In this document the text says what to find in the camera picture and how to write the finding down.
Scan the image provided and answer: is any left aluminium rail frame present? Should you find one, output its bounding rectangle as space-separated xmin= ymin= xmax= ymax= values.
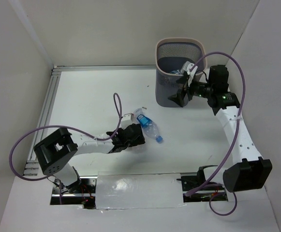
xmin=23 ymin=67 xmax=61 ymax=178

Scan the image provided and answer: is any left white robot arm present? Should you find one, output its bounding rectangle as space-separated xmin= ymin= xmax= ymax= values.
xmin=34 ymin=123 xmax=145 ymax=193

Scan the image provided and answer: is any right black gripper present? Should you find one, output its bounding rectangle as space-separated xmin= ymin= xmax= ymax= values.
xmin=168 ymin=74 xmax=214 ymax=107

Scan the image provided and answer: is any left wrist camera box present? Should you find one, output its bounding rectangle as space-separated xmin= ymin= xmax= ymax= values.
xmin=120 ymin=113 xmax=133 ymax=129

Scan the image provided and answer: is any wide clear labelled bottle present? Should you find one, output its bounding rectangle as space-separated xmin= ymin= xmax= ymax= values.
xmin=170 ymin=70 xmax=182 ymax=75

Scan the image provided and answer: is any front base mounting rail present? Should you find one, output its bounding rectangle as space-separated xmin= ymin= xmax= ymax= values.
xmin=50 ymin=173 xmax=228 ymax=210

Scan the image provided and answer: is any back aluminium rail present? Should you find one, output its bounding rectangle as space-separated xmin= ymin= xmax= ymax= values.
xmin=52 ymin=65 xmax=156 ymax=73

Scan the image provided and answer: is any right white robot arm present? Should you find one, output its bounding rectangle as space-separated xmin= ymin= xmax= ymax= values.
xmin=169 ymin=61 xmax=272 ymax=192

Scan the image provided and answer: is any crushed blue cap bottle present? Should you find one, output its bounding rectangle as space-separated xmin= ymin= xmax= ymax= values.
xmin=133 ymin=108 xmax=163 ymax=143

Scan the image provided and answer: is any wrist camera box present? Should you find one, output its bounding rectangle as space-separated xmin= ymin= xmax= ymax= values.
xmin=120 ymin=113 xmax=133 ymax=129
xmin=181 ymin=61 xmax=198 ymax=86

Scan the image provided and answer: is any red label water bottle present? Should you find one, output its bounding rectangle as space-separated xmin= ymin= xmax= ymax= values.
xmin=130 ymin=144 xmax=147 ymax=154

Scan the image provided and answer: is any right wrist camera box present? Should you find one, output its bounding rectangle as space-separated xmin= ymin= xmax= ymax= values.
xmin=181 ymin=61 xmax=198 ymax=86

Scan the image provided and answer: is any grey mesh waste bin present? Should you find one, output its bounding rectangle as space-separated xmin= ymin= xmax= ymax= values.
xmin=155 ymin=38 xmax=205 ymax=107

